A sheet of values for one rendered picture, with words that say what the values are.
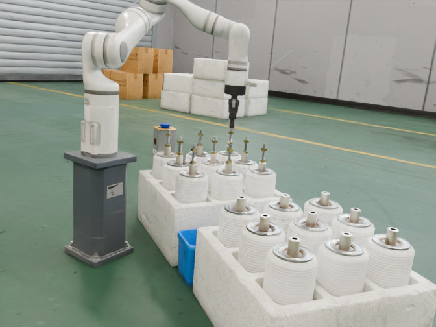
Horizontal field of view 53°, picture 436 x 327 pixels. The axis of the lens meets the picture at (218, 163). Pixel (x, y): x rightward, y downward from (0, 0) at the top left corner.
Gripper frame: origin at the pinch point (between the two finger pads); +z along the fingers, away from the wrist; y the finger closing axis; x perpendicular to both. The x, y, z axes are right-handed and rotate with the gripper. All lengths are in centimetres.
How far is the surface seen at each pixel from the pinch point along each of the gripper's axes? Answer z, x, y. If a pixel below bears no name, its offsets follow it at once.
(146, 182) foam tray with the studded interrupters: 19.2, -26.4, 17.2
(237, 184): 13.1, 3.3, 30.0
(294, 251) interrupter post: 10, 14, 81
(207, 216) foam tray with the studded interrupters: 21.1, -4.6, 37.6
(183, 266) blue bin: 32, -9, 49
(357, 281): 16, 27, 79
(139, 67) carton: -1, -114, -356
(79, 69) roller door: 17, -244, -521
